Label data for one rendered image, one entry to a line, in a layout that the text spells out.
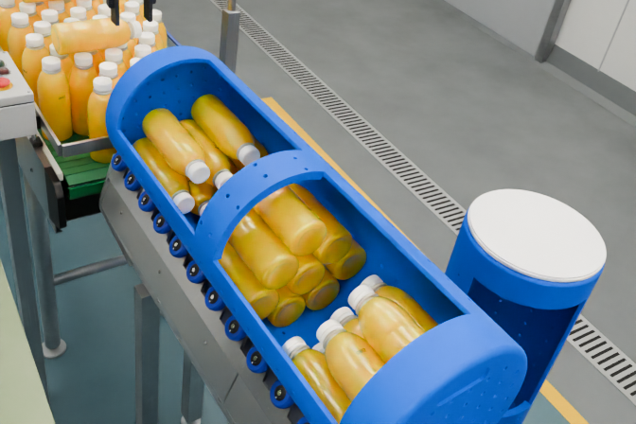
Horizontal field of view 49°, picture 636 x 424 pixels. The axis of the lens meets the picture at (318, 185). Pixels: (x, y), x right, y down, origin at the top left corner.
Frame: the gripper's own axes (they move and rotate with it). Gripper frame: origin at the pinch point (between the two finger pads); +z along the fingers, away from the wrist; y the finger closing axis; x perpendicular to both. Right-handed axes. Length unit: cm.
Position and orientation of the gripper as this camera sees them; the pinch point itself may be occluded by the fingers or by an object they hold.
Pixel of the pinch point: (132, 8)
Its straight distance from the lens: 153.4
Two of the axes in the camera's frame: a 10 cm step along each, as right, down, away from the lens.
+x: -5.6, -5.5, 6.2
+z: -1.4, 8.0, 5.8
